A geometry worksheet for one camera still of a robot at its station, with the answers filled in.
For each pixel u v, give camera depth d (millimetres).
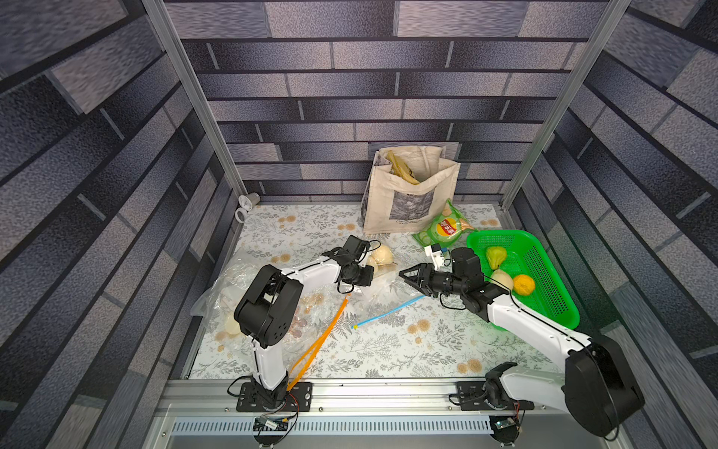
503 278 898
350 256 756
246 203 1172
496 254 974
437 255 776
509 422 728
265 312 502
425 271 729
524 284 895
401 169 950
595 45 749
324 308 898
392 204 981
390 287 948
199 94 855
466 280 643
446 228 975
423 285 726
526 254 998
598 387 400
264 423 710
